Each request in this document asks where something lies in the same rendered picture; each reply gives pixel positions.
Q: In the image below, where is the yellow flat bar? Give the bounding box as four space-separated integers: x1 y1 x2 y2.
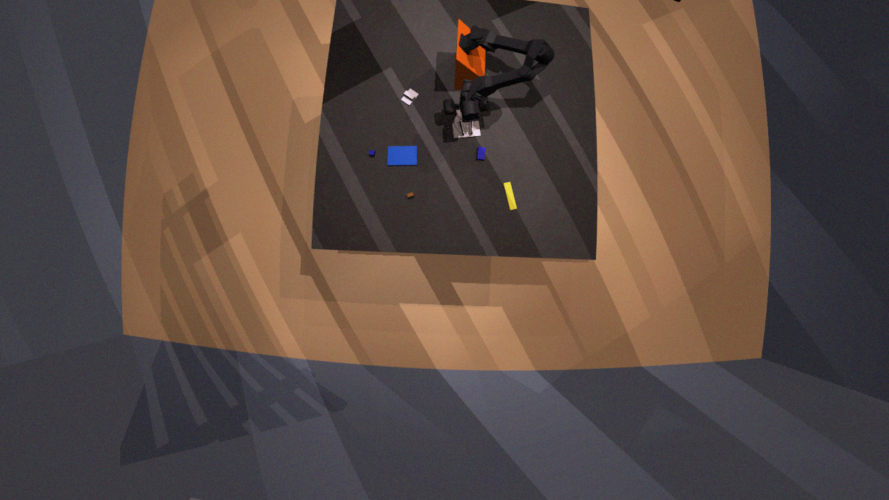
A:
504 182 517 210

